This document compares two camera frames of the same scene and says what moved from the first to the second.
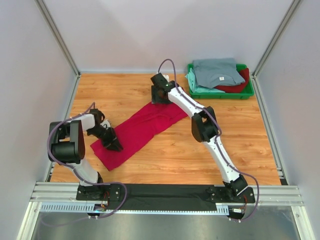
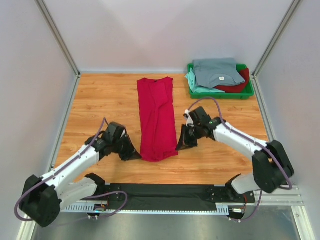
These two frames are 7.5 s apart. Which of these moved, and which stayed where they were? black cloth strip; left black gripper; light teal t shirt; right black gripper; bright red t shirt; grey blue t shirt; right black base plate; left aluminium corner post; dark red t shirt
Moved: bright red t shirt; left black gripper; right black gripper
Stayed: dark red t shirt; grey blue t shirt; light teal t shirt; left aluminium corner post; black cloth strip; right black base plate
